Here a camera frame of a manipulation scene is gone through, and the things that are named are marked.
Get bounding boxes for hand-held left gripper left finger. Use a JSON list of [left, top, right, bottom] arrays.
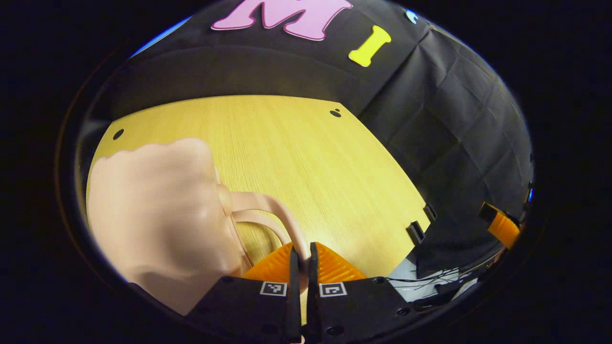
[[185, 241, 303, 344]]

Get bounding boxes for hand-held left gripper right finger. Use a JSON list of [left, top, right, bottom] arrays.
[[306, 241, 417, 344]]

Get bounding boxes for bundle of black cables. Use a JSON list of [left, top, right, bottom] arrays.
[[385, 265, 483, 309]]

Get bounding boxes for black backdrop cloth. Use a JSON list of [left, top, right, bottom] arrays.
[[79, 0, 535, 278]]

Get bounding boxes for pink suitcase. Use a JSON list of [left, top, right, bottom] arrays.
[[87, 138, 312, 317]]

